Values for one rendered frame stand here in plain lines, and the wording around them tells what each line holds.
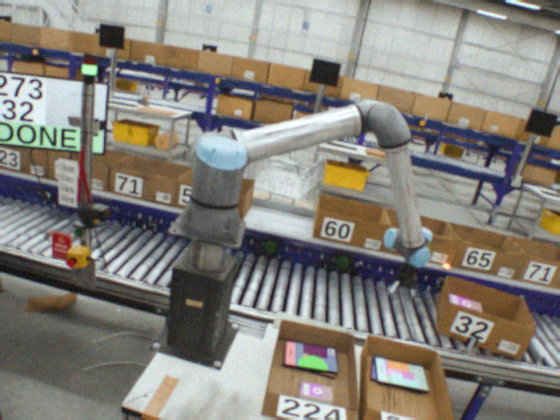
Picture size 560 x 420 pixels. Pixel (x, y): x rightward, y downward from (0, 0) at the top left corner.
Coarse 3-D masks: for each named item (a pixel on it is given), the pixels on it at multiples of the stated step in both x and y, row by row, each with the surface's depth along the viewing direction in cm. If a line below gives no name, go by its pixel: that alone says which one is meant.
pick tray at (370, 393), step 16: (368, 336) 148; (368, 352) 151; (384, 352) 150; (400, 352) 148; (416, 352) 147; (432, 352) 146; (368, 368) 144; (432, 368) 145; (368, 384) 136; (432, 384) 140; (368, 400) 129; (384, 400) 129; (400, 400) 130; (416, 400) 132; (432, 400) 133; (448, 400) 123; (368, 416) 114; (400, 416) 112; (416, 416) 125; (432, 416) 126; (448, 416) 119
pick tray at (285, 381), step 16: (288, 336) 151; (304, 336) 150; (320, 336) 149; (336, 336) 148; (352, 336) 147; (336, 352) 150; (352, 352) 140; (272, 368) 136; (288, 368) 137; (352, 368) 134; (272, 384) 128; (288, 384) 130; (320, 384) 132; (336, 384) 133; (352, 384) 128; (272, 400) 114; (304, 400) 113; (336, 400) 126; (352, 400) 122; (272, 416) 116; (352, 416) 113
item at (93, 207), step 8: (80, 208) 152; (88, 208) 152; (96, 208) 152; (104, 208) 153; (80, 216) 153; (88, 216) 152; (96, 216) 152; (104, 216) 153; (88, 224) 155; (96, 224) 158
